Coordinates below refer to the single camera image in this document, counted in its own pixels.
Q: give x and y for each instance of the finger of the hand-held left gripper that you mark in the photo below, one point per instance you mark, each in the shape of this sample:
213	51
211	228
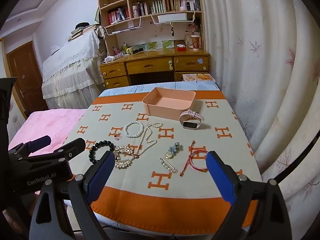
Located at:
37	143
71	148

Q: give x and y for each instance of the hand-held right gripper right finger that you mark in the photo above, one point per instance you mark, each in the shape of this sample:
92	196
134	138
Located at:
220	177

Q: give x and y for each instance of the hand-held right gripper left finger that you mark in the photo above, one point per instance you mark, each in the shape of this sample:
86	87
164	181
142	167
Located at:
100	173

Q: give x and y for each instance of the gold rhinestone brooch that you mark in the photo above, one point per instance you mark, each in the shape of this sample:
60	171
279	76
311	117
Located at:
125	150

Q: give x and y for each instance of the silver rhinestone pin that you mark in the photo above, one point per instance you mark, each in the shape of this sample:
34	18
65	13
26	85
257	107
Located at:
168	166

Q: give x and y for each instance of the blue flower charm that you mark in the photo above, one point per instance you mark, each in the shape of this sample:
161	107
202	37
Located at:
175	147

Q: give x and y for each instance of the gold heart locket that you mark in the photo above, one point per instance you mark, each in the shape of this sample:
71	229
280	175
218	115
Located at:
169	155

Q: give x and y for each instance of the smartwatch with pink band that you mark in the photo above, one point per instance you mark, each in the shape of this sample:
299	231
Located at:
190	124

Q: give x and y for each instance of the pink plastic tray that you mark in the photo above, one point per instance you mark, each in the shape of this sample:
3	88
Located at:
172	102

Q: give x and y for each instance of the pink blanket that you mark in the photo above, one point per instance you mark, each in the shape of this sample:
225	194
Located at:
50	125

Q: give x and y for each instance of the orange and grey patterned blanket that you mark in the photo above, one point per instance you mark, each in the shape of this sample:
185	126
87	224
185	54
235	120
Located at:
200	136

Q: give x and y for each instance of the brown wooden door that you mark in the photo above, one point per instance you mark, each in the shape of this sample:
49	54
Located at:
25	80

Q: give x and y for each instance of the white lace furniture cover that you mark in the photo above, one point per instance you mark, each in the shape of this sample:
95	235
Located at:
72	67

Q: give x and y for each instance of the blue leaf print tablecloth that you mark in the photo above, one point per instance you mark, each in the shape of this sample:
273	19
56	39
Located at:
130	89

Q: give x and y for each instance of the white power adapter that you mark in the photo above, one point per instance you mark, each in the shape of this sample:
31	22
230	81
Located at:
109	59

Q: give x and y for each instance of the stack of magazines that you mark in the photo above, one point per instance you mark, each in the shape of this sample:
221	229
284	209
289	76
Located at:
198	77

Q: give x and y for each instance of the white floral curtain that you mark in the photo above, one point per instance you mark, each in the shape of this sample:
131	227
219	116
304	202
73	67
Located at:
262	80

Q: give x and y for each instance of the yellow mug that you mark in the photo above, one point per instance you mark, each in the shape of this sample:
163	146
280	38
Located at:
129	50

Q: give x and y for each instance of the wooden desk with drawers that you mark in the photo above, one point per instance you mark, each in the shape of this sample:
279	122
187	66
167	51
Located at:
150	65

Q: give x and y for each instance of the stack of books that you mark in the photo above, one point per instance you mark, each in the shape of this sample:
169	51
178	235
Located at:
80	31

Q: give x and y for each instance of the small red box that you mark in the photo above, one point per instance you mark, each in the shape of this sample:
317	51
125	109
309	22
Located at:
181	49

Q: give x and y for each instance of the row of green picture cards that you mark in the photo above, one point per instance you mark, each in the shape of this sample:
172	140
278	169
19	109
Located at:
160	44

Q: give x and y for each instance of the red and white cup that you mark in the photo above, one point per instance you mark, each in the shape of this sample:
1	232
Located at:
196	42

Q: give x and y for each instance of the row of red books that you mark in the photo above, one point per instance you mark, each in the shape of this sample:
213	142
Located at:
116	16

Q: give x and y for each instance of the wooden bookshelf hutch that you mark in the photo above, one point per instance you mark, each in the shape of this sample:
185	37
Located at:
155	31

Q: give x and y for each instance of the hanging keys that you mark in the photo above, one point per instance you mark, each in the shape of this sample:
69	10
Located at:
172	32

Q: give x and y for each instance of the white plastic box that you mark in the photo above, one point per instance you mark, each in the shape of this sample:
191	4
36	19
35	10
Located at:
172	17

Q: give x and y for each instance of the row of pale books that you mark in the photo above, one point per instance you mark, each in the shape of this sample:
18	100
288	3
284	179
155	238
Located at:
182	3

